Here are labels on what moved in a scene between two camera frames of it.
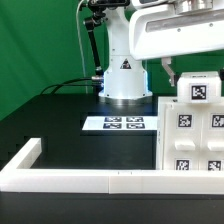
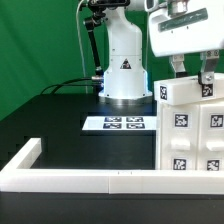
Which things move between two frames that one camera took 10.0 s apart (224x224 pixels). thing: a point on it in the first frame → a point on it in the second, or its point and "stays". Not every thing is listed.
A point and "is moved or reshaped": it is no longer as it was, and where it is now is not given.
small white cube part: [199, 87] is moved or reshaped
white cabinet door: [182, 137] stays
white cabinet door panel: [211, 136] stays
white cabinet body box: [190, 135] stays
